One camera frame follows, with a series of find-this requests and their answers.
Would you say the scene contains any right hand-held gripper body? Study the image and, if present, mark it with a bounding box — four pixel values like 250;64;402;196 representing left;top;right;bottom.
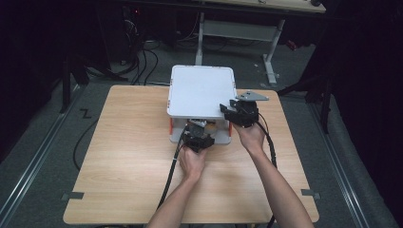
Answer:
224;90;270;129

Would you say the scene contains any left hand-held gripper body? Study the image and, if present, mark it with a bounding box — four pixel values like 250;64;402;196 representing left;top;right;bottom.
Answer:
182;123;216;154

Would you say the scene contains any grey and white shoe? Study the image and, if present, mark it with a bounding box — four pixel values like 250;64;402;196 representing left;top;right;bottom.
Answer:
188;119;221;135

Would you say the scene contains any white storage box with lid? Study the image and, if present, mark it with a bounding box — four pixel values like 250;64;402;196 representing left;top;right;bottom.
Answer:
166;64;238;145

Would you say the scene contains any person's left hand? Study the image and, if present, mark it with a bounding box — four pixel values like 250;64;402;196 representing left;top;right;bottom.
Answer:
178;145;209;183

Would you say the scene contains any person's right hand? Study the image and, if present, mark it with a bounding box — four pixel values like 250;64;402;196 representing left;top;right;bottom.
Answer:
233;122;267;157

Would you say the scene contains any black metal stand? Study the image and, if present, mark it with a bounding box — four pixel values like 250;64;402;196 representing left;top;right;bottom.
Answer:
276;74;335;135
58;51;91;114

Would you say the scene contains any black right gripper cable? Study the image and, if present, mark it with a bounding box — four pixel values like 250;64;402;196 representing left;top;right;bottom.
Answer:
254;112;278;228

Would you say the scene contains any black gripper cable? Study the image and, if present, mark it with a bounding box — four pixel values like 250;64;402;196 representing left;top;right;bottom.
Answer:
156;127;188;211
254;112;278;228

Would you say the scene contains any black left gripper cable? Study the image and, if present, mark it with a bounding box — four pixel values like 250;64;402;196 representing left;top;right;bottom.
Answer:
156;127;188;211

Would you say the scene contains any white frame desk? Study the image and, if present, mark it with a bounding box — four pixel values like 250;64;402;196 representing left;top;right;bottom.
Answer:
193;0;327;86

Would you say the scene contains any black cable bundle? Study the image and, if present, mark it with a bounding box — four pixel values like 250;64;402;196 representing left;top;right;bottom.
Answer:
119;17;160;86

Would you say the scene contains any grey table bracket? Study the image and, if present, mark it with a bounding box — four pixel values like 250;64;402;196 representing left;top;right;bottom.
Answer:
61;191;86;201
300;188;321;200

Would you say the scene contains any metal floor rail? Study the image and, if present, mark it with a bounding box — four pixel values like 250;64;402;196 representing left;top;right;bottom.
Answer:
0;85;84;224
307;101;373;228

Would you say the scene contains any black floor cable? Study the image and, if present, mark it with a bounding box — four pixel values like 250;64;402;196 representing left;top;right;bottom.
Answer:
72;118;100;172

